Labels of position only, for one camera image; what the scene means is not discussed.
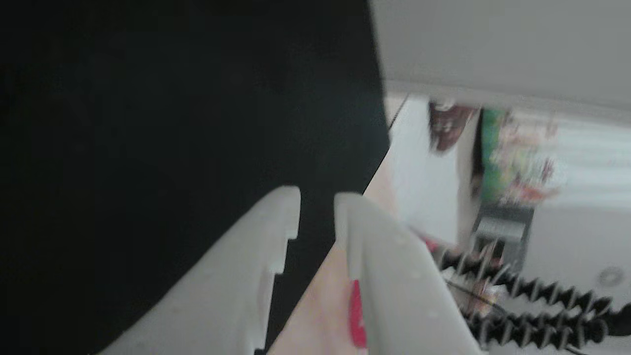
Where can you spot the red box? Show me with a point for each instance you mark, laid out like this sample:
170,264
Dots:
356,315

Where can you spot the grey box with label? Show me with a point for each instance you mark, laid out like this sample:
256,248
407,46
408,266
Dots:
503,229

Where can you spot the black flexible tripod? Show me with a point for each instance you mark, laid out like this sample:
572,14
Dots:
542,288

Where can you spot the dark red patterned fabric item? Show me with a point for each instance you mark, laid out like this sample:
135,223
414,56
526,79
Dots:
451,128

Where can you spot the black mat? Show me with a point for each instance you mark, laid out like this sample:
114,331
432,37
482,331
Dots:
172,123

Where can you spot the floral cloth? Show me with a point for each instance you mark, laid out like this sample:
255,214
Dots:
517,158

